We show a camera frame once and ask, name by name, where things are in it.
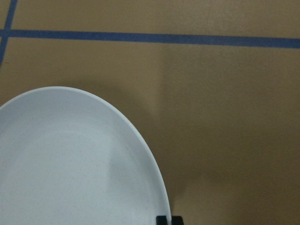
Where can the light blue plate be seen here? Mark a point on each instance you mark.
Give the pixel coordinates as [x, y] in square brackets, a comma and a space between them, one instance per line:
[67, 157]

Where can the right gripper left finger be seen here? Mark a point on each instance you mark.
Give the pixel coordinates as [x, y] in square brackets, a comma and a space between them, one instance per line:
[161, 220]

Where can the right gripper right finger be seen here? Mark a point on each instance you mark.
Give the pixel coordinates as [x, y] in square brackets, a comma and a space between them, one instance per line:
[177, 220]

